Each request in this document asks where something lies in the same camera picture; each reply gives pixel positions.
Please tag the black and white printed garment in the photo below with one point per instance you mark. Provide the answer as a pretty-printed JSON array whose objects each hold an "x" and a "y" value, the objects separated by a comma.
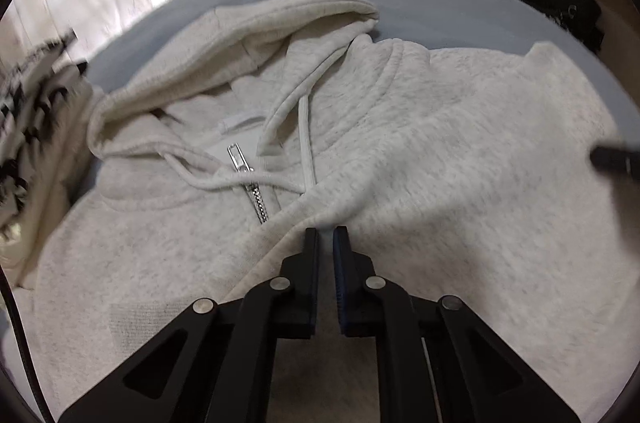
[{"x": 30, "y": 103}]

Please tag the cream shiny padded jacket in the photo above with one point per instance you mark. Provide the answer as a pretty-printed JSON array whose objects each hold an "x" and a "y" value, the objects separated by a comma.
[{"x": 55, "y": 183}]

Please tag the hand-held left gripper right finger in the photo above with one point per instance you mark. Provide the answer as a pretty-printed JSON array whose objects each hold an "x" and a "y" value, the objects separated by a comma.
[{"x": 341, "y": 273}]

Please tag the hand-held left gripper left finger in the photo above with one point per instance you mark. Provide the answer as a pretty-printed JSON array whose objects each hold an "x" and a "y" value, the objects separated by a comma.
[{"x": 310, "y": 263}]

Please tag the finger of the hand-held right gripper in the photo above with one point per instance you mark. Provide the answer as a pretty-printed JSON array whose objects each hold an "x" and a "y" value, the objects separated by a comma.
[{"x": 615, "y": 160}]

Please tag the light grey zip hoodie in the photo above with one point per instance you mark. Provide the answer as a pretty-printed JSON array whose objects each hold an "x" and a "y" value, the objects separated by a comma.
[{"x": 425, "y": 143}]

